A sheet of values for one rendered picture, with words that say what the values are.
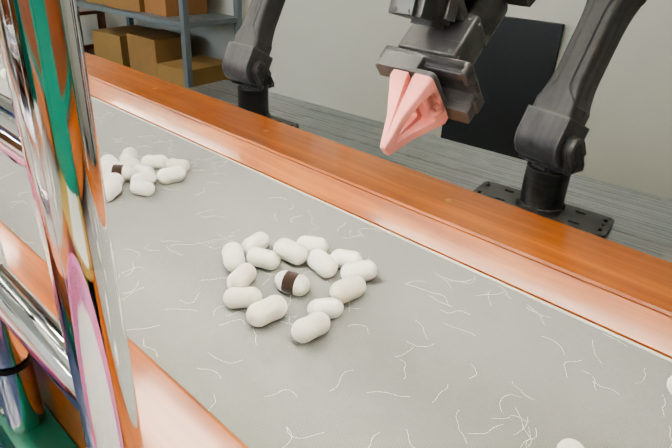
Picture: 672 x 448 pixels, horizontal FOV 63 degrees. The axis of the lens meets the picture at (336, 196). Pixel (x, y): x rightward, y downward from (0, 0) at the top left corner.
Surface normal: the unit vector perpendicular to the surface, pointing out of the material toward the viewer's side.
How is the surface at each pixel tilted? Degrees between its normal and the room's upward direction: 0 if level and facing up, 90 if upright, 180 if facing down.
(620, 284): 0
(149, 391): 0
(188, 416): 0
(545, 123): 66
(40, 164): 90
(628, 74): 90
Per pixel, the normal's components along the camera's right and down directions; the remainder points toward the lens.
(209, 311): 0.05, -0.90
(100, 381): 0.38, 0.42
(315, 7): -0.60, 0.32
